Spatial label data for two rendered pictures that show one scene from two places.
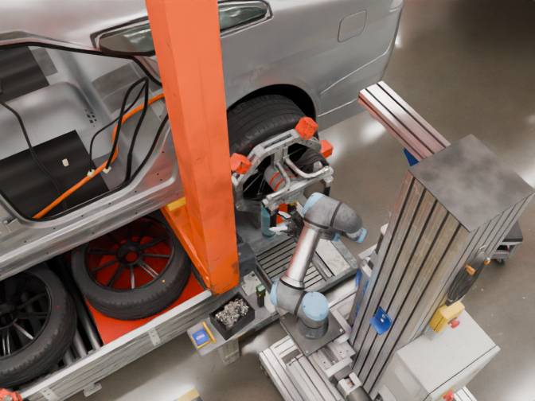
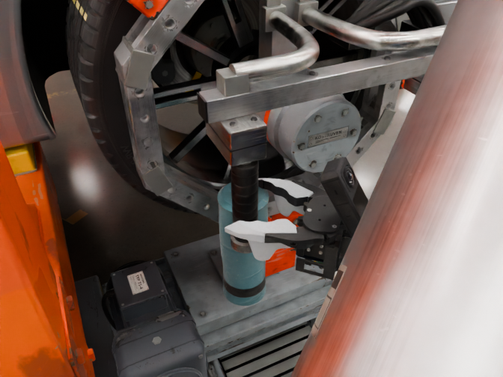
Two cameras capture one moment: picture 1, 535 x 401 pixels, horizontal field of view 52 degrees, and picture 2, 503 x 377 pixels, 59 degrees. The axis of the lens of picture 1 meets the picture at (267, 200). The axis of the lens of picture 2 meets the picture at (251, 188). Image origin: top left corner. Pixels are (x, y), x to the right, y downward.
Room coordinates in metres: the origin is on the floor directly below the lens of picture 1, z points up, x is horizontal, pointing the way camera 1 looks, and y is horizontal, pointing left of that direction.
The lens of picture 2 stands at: (1.10, -0.10, 1.21)
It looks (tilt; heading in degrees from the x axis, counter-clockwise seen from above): 38 degrees down; 7
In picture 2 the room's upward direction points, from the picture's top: straight up
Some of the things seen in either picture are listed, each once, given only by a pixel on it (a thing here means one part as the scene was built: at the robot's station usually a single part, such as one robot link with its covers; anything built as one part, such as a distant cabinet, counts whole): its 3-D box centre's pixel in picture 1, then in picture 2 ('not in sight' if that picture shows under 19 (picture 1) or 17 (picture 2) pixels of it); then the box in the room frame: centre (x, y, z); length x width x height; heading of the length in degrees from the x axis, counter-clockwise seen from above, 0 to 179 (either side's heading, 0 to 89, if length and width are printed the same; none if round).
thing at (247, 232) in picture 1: (260, 206); (242, 240); (2.00, 0.04, 0.32); 0.40 x 0.30 x 0.28; 122
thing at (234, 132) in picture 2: (270, 205); (234, 129); (1.59, -0.01, 0.93); 0.09 x 0.05 x 0.05; 32
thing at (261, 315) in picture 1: (229, 324); not in sight; (1.15, 0.20, 0.44); 0.43 x 0.17 x 0.03; 122
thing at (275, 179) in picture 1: (283, 182); (295, 110); (1.79, -0.09, 0.85); 0.21 x 0.14 x 0.14; 32
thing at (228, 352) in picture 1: (227, 341); not in sight; (1.14, 0.22, 0.21); 0.10 x 0.10 x 0.42; 32
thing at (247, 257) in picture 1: (229, 249); (150, 331); (1.72, 0.23, 0.26); 0.42 x 0.18 x 0.35; 32
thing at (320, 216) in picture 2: (298, 227); (343, 239); (1.53, -0.17, 0.80); 0.12 x 0.08 x 0.09; 77
